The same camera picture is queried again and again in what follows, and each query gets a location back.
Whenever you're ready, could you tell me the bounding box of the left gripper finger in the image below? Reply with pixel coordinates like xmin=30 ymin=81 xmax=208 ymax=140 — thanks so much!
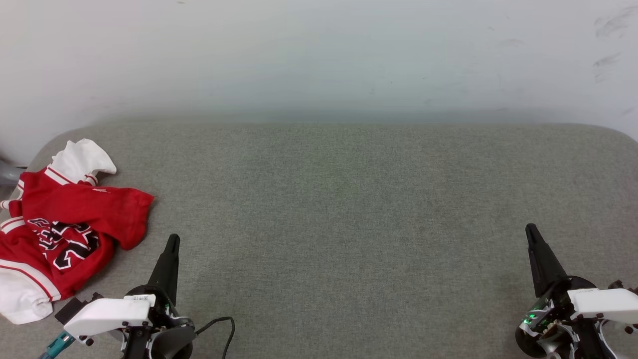
xmin=148 ymin=234 xmax=180 ymax=306

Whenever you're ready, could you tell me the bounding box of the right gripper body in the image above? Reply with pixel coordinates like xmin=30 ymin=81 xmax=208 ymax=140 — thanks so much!
xmin=515 ymin=276 xmax=638 ymax=359

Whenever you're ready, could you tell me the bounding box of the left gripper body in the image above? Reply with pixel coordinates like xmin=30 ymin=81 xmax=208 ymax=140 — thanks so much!
xmin=64 ymin=285 xmax=194 ymax=359

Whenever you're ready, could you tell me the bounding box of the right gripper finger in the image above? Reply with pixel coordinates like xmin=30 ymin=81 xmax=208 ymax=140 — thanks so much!
xmin=525 ymin=223 xmax=569 ymax=298

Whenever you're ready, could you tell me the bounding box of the red and white jersey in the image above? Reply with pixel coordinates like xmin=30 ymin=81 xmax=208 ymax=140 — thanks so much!
xmin=0 ymin=139 xmax=155 ymax=325

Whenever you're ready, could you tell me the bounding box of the teal cable connector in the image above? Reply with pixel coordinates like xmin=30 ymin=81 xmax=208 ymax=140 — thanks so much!
xmin=39 ymin=332 xmax=75 ymax=359

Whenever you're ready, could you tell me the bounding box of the thin black cable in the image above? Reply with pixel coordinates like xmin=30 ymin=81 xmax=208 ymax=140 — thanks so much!
xmin=193 ymin=317 xmax=235 ymax=359

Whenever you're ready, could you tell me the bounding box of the grey metal frame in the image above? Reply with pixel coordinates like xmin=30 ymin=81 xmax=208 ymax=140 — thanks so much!
xmin=0 ymin=159 xmax=26 ymax=186

